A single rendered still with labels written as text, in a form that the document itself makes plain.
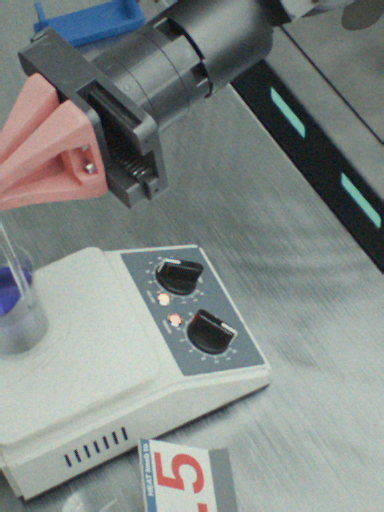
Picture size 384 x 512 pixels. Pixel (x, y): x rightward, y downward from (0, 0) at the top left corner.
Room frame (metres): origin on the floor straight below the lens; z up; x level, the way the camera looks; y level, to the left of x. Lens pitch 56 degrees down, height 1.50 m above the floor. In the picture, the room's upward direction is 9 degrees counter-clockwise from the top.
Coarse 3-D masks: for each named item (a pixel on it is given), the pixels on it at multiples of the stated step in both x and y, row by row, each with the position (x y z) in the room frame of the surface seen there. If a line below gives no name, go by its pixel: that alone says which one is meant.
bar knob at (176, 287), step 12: (168, 264) 0.45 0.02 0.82; (180, 264) 0.45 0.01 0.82; (192, 264) 0.45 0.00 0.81; (156, 276) 0.45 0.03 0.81; (168, 276) 0.45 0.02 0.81; (180, 276) 0.45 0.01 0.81; (192, 276) 0.45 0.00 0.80; (168, 288) 0.44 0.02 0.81; (180, 288) 0.44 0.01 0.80; (192, 288) 0.44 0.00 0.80
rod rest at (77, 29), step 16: (128, 0) 0.77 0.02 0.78; (64, 16) 0.78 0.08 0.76; (80, 16) 0.78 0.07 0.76; (96, 16) 0.78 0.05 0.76; (112, 16) 0.77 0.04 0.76; (128, 16) 0.77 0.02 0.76; (64, 32) 0.76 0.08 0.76; (80, 32) 0.76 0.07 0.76; (96, 32) 0.76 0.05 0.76; (112, 32) 0.76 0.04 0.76
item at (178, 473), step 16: (160, 448) 0.33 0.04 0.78; (176, 448) 0.33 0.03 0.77; (160, 464) 0.32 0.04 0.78; (176, 464) 0.32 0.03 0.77; (192, 464) 0.32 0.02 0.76; (160, 480) 0.30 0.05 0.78; (176, 480) 0.31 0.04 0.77; (192, 480) 0.31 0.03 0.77; (160, 496) 0.29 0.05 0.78; (176, 496) 0.29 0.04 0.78; (192, 496) 0.30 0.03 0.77; (208, 496) 0.30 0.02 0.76
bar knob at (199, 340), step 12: (204, 312) 0.41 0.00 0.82; (192, 324) 0.40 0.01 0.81; (204, 324) 0.40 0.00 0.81; (216, 324) 0.40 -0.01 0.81; (192, 336) 0.39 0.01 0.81; (204, 336) 0.40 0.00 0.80; (216, 336) 0.39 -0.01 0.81; (228, 336) 0.39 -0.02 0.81; (204, 348) 0.39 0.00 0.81; (216, 348) 0.39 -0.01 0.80
